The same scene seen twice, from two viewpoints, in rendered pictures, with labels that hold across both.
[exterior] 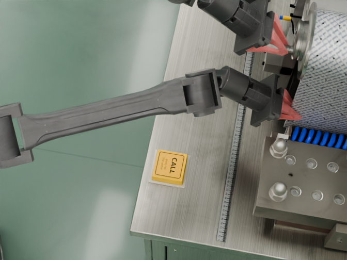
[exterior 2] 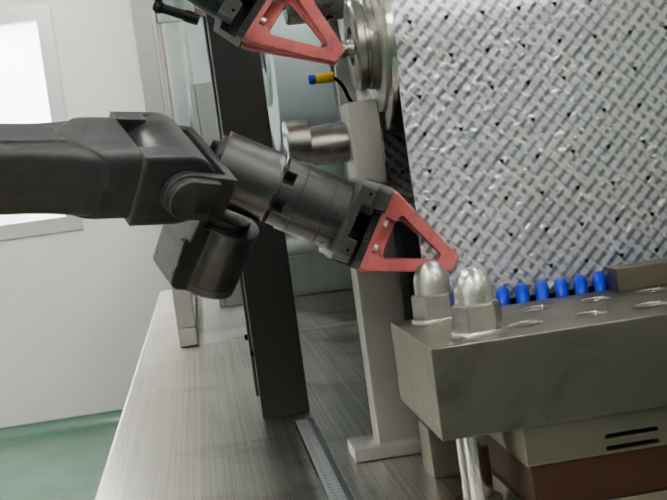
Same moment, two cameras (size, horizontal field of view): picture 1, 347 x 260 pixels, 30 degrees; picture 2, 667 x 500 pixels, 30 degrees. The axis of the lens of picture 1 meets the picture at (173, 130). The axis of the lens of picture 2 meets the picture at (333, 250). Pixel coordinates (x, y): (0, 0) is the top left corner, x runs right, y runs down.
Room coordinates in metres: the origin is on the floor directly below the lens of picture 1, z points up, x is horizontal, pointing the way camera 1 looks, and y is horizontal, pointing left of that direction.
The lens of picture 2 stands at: (-0.30, 0.09, 1.15)
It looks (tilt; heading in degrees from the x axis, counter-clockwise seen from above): 4 degrees down; 345
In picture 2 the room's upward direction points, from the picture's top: 8 degrees counter-clockwise
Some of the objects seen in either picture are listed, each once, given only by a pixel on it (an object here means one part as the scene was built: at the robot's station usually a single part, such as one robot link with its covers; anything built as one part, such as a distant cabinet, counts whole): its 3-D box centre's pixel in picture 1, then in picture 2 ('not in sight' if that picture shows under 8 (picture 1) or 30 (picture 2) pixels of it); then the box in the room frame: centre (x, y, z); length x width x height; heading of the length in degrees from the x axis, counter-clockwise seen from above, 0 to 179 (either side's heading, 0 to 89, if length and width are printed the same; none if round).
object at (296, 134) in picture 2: not in sight; (297, 142); (0.74, -0.18, 1.18); 0.04 x 0.02 x 0.04; 171
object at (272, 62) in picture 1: (273, 76); (359, 281); (0.73, -0.22, 1.05); 0.06 x 0.05 x 0.31; 81
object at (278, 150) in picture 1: (279, 146); (432, 290); (0.57, -0.22, 1.05); 0.04 x 0.04 x 0.04
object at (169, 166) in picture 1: (169, 166); not in sight; (0.57, 0.01, 0.91); 0.07 x 0.07 x 0.02; 81
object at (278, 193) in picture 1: (279, 189); (474, 300); (0.47, -0.22, 1.05); 0.04 x 0.04 x 0.04
